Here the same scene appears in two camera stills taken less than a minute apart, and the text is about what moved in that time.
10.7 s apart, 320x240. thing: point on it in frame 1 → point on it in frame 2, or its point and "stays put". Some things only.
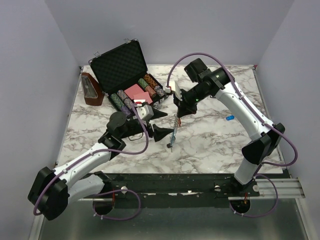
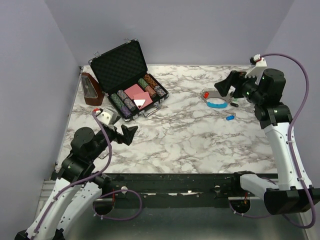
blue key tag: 230,117 stays put
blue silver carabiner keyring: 175,126 → 207,93
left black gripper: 159,132 → 128,133
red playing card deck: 135,92 stays put
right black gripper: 183,110 → 236,78
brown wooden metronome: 93,93 stays put
